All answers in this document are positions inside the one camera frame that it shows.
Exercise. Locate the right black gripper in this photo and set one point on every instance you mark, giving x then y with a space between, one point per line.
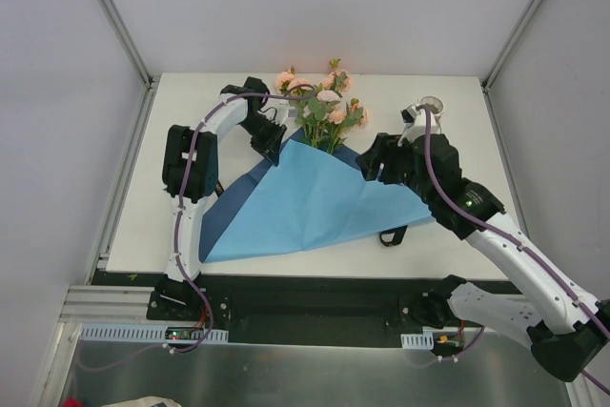
382 162

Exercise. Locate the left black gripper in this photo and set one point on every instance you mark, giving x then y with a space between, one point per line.
267 138

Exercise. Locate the blue wrapping paper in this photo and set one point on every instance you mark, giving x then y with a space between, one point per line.
310 200

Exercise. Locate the pink artificial flower bouquet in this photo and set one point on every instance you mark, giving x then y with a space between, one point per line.
322 111

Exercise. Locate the black ribbon gold lettering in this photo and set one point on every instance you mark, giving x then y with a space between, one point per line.
393 237

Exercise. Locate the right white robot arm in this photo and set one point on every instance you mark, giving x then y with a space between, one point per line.
565 327

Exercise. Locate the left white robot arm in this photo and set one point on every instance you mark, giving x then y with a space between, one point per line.
190 174

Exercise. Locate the white ribbed ceramic vase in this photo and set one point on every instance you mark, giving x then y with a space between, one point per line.
435 107

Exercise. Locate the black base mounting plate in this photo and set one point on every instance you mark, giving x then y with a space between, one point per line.
365 332

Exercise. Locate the beige cloth bag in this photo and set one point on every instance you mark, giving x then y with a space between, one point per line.
150 401

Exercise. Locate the red cloth item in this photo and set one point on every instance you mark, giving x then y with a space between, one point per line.
71 402

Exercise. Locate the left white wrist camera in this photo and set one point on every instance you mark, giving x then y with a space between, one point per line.
287 115

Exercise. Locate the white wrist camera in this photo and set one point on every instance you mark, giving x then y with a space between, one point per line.
418 121
287 115

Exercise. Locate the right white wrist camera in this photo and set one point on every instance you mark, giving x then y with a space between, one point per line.
418 121

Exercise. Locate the right white cable duct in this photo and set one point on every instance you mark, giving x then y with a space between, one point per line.
422 341

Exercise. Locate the white cable duct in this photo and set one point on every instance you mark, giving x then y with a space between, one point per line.
141 333
422 341

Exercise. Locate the front aluminium frame rail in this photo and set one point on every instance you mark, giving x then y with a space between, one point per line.
105 302

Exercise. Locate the left aluminium frame post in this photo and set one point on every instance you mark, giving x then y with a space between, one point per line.
126 41

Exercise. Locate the aluminium frame post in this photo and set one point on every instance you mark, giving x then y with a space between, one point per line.
126 41
525 21

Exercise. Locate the right aluminium frame post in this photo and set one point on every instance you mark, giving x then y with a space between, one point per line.
525 21

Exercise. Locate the left white cable duct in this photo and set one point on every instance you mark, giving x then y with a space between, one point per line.
141 333

